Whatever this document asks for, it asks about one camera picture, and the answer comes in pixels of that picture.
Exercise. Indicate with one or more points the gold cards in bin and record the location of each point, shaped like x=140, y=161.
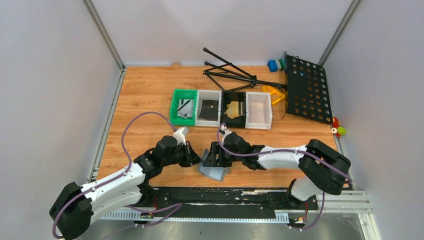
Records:
x=235, y=109

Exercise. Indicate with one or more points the black perforated tray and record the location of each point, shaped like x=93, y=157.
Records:
x=307, y=90

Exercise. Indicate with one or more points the black folding stand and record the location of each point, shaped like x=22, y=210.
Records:
x=230, y=71

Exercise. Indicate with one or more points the white empty bin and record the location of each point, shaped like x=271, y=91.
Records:
x=259, y=113

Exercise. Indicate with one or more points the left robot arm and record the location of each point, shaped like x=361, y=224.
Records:
x=79, y=206

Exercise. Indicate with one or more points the black plastic bin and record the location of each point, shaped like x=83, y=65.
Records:
x=226, y=98

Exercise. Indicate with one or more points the blue toy block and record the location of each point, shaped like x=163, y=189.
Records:
x=277, y=65

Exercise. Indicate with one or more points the yellow toy frame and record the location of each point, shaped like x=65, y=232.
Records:
x=275, y=94

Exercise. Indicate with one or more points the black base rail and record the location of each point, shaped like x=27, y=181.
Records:
x=225, y=202

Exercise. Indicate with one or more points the silver cards in bin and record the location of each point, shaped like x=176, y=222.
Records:
x=185, y=108

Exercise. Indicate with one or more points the colourful toy figure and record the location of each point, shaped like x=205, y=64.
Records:
x=337, y=129

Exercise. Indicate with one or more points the green plastic bin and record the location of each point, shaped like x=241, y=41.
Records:
x=182, y=94

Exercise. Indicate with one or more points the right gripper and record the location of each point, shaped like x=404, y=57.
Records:
x=212, y=160

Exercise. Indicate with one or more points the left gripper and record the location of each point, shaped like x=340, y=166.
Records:
x=191, y=157

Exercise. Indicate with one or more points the black card in bin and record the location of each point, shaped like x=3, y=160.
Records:
x=209, y=110

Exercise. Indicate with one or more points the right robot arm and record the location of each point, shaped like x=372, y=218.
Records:
x=325, y=170

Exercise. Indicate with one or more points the white bin with black card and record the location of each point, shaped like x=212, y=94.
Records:
x=207, y=94

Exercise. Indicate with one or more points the grey card holder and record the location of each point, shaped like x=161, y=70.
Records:
x=214, y=173

